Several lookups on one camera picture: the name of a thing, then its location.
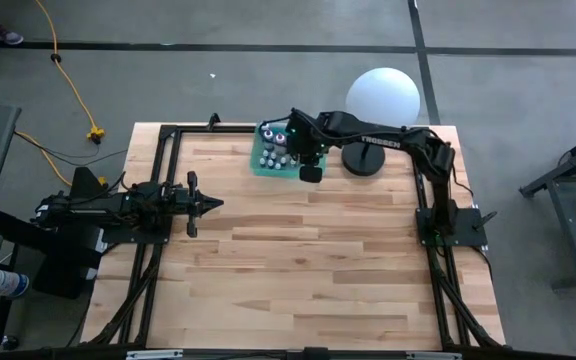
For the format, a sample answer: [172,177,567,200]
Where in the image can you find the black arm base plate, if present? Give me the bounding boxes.
[416,207,489,247]
[100,204,175,245]

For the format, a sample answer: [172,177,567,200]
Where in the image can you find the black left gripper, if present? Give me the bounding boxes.
[165,170,225,239]

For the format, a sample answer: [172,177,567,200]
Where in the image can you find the white and blue canister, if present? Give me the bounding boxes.
[0,268,31,300]

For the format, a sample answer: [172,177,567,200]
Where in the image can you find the black floor cable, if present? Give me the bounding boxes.
[13,130,130,167]

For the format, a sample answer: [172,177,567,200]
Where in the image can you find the white globe table lamp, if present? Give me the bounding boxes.
[341,67,422,177]

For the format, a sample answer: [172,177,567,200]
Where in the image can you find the black base plate lever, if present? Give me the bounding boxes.
[471,210,499,232]

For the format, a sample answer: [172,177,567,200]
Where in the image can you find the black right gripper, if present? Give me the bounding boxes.
[285,108,329,184]

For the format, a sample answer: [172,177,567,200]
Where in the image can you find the silver metal bracket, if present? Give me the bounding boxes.
[126,349,185,360]
[406,351,463,360]

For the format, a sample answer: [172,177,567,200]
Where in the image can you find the black equipment box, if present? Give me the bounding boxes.
[31,166,110,300]

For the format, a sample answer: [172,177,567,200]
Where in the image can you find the yellow extension cable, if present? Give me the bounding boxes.
[32,0,107,187]

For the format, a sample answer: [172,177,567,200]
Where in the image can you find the teal translucent plastic bin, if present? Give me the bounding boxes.
[248,122,329,180]

